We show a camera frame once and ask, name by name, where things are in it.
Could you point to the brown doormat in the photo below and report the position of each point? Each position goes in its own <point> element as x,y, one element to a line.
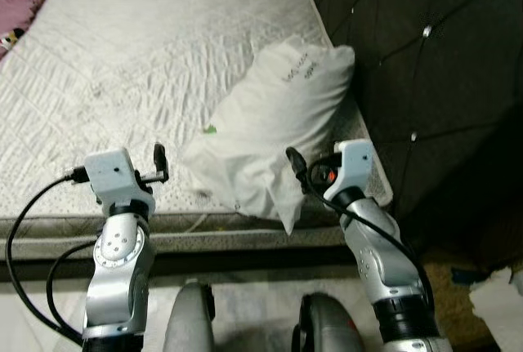
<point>445,303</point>

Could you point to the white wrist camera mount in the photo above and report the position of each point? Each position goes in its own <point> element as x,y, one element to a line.
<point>114,176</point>
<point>355,164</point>

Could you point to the quilted white mattress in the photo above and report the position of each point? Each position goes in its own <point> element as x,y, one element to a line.
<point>122,66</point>

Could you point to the silver right robot leg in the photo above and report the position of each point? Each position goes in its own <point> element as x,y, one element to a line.
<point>327,331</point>

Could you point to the silver robot leg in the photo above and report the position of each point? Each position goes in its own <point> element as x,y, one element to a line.
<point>189,323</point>
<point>327,331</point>

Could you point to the purple cartoon print blanket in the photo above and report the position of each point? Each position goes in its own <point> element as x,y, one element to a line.
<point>20,5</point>

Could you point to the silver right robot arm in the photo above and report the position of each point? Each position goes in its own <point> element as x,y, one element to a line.
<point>384,262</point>

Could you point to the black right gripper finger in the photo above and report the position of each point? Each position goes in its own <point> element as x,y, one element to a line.
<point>296,160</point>

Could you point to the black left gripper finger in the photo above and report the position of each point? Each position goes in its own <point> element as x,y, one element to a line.
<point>160,160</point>

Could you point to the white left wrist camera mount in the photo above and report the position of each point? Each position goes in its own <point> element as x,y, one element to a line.
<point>114,176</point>

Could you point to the silver left robot leg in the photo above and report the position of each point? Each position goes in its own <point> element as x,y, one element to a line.
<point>189,323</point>

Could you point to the dark tufted headboard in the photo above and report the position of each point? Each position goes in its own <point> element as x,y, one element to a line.
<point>425,82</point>

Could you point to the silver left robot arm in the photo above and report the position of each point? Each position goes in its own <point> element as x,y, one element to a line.
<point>118,287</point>

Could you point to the white pillow with tree print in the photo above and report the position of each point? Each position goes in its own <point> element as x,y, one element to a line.
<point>270,123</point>

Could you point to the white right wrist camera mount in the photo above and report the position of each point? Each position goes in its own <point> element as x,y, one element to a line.
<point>355,164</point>

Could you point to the small blue object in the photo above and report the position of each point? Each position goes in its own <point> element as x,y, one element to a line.
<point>467,276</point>

